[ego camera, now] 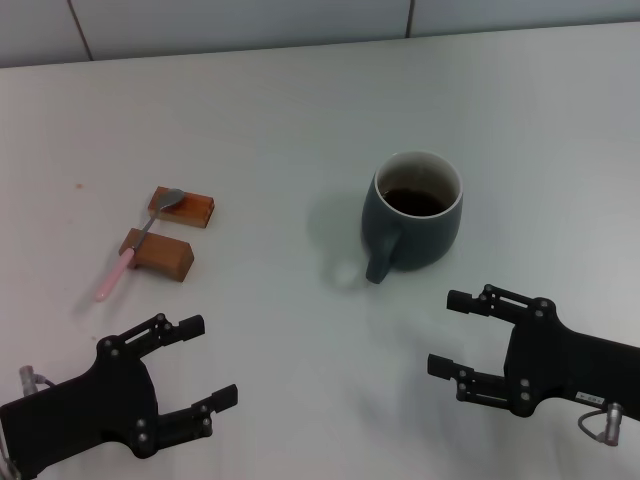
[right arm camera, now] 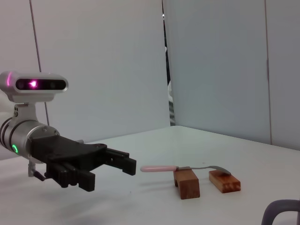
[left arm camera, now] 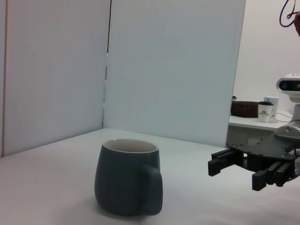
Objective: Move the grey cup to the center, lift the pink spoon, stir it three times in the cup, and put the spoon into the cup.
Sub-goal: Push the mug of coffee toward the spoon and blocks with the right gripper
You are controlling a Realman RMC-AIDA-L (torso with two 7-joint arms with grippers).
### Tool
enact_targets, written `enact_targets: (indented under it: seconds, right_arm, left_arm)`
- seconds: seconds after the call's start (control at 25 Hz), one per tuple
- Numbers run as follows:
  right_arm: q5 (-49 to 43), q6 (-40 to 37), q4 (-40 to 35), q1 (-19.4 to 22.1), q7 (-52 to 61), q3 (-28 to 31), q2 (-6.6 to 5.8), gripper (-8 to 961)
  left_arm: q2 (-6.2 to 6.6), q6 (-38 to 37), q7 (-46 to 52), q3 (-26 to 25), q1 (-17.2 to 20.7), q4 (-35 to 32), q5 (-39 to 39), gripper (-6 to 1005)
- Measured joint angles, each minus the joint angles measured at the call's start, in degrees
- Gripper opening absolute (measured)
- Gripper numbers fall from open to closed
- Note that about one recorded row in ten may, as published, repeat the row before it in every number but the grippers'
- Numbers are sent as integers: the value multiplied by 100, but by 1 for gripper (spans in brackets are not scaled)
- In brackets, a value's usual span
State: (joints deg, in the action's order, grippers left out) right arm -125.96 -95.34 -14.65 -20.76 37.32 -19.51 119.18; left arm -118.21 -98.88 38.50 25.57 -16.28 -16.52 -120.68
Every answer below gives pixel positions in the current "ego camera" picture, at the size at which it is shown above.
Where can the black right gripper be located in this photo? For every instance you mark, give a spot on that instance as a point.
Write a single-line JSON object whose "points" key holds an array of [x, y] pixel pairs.
{"points": [[575, 365]]}

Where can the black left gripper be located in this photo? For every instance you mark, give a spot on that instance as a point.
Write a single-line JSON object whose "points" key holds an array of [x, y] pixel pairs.
{"points": [[100, 405]]}

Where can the grey ceramic mug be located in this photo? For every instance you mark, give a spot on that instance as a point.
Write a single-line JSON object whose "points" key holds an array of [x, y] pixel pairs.
{"points": [[425, 240]]}

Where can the brown arched wooden block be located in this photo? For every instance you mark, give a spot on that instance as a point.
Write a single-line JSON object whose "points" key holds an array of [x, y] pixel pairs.
{"points": [[162, 252]]}

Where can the dark coffee liquid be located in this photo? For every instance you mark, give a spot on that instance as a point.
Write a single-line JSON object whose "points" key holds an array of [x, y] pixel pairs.
{"points": [[415, 202]]}

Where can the glossy orange wooden block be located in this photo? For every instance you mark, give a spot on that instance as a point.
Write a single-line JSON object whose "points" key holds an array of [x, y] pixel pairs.
{"points": [[192, 207]]}

